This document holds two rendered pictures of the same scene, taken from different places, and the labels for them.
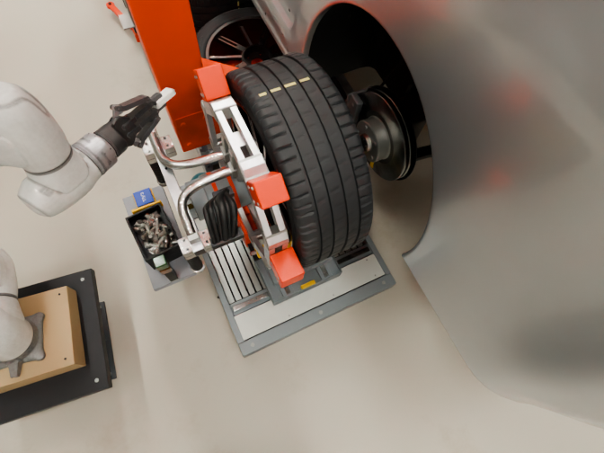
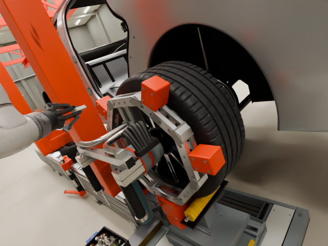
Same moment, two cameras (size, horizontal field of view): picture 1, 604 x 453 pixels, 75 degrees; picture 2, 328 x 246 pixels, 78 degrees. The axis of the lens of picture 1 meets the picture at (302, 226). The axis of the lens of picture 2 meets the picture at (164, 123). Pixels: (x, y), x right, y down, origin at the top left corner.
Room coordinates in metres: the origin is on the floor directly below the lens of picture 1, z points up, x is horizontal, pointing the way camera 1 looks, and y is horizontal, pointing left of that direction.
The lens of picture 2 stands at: (-0.26, 0.15, 1.23)
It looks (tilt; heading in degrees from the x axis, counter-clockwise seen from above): 19 degrees down; 357
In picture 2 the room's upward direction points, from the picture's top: 21 degrees counter-clockwise
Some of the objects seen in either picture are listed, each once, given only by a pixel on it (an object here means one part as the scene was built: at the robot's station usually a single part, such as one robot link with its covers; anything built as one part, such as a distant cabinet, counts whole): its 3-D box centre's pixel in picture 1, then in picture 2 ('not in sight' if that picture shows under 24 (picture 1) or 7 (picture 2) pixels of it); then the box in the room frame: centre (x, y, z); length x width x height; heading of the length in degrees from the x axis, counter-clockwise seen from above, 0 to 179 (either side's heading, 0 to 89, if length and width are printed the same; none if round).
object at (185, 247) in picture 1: (197, 244); (128, 170); (0.34, 0.28, 0.93); 0.09 x 0.05 x 0.05; 125
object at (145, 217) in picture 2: (193, 259); (133, 200); (0.32, 0.30, 0.83); 0.04 x 0.04 x 0.16
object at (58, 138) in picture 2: not in sight; (65, 130); (2.74, 1.36, 0.69); 0.52 x 0.17 x 0.35; 125
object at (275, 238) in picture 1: (244, 182); (149, 150); (0.59, 0.21, 0.85); 0.54 x 0.07 x 0.54; 35
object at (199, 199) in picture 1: (223, 190); (137, 158); (0.55, 0.27, 0.85); 0.21 x 0.14 x 0.14; 125
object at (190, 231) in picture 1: (210, 195); (123, 129); (0.44, 0.25, 1.03); 0.19 x 0.18 x 0.11; 125
